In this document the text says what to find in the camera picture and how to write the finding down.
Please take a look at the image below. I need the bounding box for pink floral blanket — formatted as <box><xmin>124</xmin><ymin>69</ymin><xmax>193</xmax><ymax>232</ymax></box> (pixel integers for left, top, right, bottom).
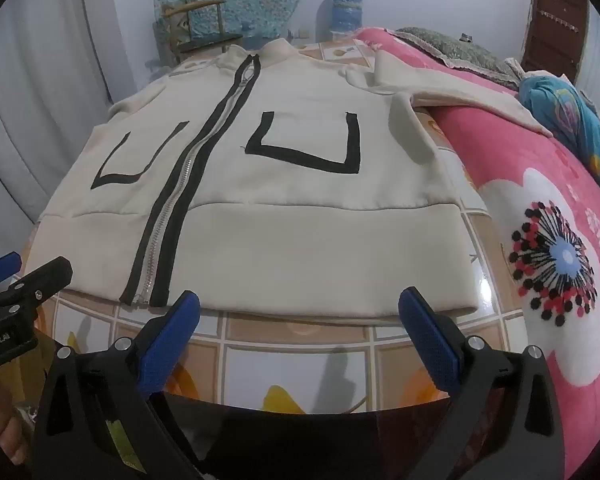
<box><xmin>352</xmin><ymin>27</ymin><xmax>600</xmax><ymax>480</ymax></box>

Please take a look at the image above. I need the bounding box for brown wooden door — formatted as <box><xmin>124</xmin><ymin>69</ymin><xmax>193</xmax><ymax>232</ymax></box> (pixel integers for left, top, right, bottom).
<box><xmin>522</xmin><ymin>0</ymin><xmax>591</xmax><ymax>83</ymax></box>

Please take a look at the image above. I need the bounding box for white curtain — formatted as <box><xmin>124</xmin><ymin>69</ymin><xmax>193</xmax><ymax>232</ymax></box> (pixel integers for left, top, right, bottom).
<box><xmin>0</xmin><ymin>0</ymin><xmax>116</xmax><ymax>271</ymax></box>

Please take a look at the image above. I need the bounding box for pale folded cloth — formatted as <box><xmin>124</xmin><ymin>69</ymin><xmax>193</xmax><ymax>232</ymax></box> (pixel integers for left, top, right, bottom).
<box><xmin>500</xmin><ymin>57</ymin><xmax>533</xmax><ymax>81</ymax></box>

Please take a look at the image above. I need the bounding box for cream zip jacket black trim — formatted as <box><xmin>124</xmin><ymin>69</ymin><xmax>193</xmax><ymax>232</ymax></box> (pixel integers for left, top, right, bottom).
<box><xmin>24</xmin><ymin>42</ymin><xmax>553</xmax><ymax>321</ymax></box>

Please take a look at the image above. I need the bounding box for person's left hand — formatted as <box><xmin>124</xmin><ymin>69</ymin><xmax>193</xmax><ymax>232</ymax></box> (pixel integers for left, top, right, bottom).
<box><xmin>0</xmin><ymin>385</ymin><xmax>36</xmax><ymax>466</ymax></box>

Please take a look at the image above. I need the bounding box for metal hook rail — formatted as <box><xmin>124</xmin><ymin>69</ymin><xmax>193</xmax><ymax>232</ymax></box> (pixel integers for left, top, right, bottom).
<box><xmin>540</xmin><ymin>10</ymin><xmax>581</xmax><ymax>29</ymax></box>

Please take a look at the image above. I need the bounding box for blue patterned quilt bundle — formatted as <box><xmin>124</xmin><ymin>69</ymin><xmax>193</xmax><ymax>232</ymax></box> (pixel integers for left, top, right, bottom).
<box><xmin>517</xmin><ymin>72</ymin><xmax>600</xmax><ymax>196</ymax></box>

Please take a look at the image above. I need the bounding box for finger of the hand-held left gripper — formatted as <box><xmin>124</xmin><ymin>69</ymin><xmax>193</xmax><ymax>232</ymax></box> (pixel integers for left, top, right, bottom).
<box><xmin>0</xmin><ymin>252</ymin><xmax>23</xmax><ymax>292</ymax></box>
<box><xmin>0</xmin><ymin>256</ymin><xmax>74</xmax><ymax>311</ymax></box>

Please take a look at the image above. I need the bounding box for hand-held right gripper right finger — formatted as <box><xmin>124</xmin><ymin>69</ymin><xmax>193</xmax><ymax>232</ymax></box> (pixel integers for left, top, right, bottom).
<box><xmin>397</xmin><ymin>286</ymin><xmax>566</xmax><ymax>480</ymax></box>

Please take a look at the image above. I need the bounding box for wooden chair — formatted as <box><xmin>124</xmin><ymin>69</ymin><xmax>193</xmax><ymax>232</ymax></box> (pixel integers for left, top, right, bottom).
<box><xmin>152</xmin><ymin>0</ymin><xmax>246</xmax><ymax>66</ymax></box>

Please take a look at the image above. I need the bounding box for blue water bottle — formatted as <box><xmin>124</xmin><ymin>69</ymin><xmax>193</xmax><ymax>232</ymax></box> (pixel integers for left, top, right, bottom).
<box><xmin>330</xmin><ymin>0</ymin><xmax>366</xmax><ymax>31</ymax></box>

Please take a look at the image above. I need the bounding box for grey green pillow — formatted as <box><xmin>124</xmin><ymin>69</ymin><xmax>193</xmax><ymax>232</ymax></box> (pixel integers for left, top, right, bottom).
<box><xmin>395</xmin><ymin>27</ymin><xmax>523</xmax><ymax>91</ymax></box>

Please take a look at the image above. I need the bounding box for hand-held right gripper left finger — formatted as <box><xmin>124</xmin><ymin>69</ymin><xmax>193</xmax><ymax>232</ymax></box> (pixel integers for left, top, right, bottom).
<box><xmin>32</xmin><ymin>290</ymin><xmax>216</xmax><ymax>480</ymax></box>

